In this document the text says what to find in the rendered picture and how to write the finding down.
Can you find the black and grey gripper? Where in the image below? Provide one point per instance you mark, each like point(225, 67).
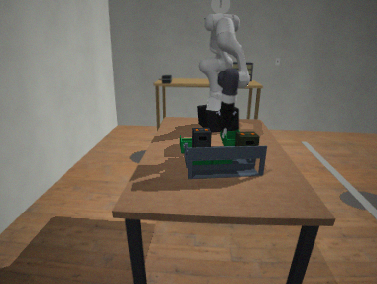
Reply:
point(226, 110)

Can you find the grey shelf rack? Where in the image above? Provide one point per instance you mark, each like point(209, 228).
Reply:
point(243, 167)

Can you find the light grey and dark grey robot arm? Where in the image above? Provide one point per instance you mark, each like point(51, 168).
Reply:
point(222, 27)

